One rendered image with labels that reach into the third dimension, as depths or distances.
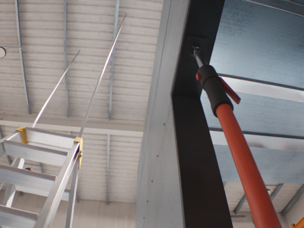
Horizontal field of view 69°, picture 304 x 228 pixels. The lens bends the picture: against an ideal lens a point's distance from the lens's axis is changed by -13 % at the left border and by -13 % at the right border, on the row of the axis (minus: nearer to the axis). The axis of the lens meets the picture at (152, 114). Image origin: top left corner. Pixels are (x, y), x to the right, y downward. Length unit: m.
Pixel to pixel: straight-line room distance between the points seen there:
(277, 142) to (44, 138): 2.12
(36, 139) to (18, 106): 7.79
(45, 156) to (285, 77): 1.89
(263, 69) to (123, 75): 5.97
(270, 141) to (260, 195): 2.26
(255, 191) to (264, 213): 0.04
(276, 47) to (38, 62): 6.98
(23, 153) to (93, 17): 6.17
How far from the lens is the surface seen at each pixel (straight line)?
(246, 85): 2.10
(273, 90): 2.23
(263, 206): 0.35
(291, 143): 2.75
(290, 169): 3.14
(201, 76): 0.61
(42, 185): 0.93
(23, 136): 1.38
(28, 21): 7.66
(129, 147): 9.42
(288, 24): 2.07
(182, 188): 0.57
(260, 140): 2.53
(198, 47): 0.78
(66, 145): 1.36
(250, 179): 0.37
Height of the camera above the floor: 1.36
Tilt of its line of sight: 54 degrees up
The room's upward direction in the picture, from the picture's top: straight up
